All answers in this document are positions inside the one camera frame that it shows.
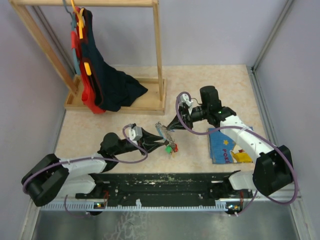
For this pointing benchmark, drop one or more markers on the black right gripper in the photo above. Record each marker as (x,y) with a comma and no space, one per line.
(176,124)

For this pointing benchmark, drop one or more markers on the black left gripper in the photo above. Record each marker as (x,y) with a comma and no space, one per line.
(143,143)

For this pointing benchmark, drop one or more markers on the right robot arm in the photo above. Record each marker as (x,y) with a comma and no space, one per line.
(273,167)

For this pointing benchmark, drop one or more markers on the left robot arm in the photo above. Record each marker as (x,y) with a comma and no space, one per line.
(54,177)

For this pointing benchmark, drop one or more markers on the green key tag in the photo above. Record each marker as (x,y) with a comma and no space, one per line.
(168,149)

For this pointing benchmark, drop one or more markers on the wooden clothes rack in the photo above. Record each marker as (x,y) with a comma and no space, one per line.
(151,103)

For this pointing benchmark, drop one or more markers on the blue yellow booklet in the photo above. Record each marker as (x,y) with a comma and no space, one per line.
(223,150)

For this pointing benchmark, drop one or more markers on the dark navy garment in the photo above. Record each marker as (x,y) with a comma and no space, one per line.
(116,88)

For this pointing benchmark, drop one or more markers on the red garment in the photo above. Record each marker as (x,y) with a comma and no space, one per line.
(89,95)

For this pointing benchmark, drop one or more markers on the yellow hanger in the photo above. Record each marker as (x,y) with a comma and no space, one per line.
(80,25)

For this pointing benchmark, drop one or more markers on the teal hanger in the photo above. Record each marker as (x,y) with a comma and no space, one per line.
(73,36)

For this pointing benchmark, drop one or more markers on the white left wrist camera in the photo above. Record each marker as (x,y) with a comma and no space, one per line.
(134,132)

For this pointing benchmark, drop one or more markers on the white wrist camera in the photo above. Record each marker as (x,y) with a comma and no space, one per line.
(185,99)
(134,132)

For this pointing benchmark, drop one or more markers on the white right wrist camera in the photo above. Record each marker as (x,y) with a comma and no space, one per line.
(185,99)

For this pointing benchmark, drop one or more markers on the aluminium corner rail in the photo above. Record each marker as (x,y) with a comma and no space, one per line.
(273,34)

